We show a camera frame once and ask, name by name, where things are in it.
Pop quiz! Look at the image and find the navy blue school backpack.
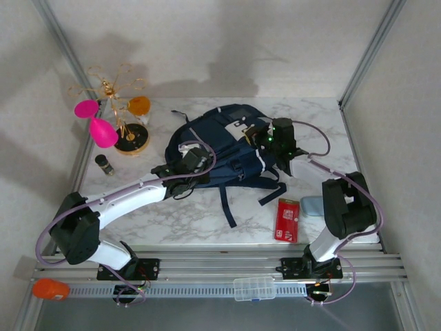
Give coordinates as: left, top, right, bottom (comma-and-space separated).
164, 103, 289, 228

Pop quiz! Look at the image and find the light blue pencil case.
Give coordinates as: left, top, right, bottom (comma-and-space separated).
300, 194, 327, 218

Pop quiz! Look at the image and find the red booklet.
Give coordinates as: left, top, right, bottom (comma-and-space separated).
274, 198, 301, 244

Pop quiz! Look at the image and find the small dark bottle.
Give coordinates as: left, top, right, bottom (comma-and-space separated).
94, 154, 116, 177

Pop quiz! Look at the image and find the orange plastic wine glass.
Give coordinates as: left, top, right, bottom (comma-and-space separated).
127, 96, 153, 126

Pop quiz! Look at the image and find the pink plastic wine glass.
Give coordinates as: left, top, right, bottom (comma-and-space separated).
74, 99, 101, 119
89, 116, 120, 149

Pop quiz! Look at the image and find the clear plastic organizer box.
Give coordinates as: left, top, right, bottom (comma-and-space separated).
233, 276, 277, 302

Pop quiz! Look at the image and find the orange plastic cup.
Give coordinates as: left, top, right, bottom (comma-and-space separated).
32, 278, 72, 301

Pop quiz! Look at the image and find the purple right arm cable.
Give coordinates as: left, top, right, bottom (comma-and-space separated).
291, 120, 385, 307

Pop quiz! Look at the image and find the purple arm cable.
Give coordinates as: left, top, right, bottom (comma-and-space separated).
291, 120, 385, 307
36, 140, 217, 308

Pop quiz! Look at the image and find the gold wire glass rack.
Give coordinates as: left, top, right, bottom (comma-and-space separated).
68, 63, 152, 157

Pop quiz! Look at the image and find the aluminium side rail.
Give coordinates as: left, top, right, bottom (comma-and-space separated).
51, 99, 106, 251
339, 103, 386, 251

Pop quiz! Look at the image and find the aluminium mounting rail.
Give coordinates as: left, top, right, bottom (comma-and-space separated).
32, 250, 410, 283

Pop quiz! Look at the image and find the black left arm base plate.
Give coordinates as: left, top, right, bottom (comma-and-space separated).
96, 257, 161, 281

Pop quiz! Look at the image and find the grey slotted cable duct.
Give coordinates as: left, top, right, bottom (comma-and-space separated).
68, 283, 308, 299

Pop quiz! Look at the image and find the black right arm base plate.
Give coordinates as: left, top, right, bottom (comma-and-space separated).
280, 257, 345, 281

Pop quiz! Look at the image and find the aluminium frame post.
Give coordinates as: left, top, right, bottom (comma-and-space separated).
338, 0, 407, 108
32, 0, 101, 104

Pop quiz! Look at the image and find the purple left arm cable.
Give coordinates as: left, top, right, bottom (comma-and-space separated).
36, 140, 217, 308

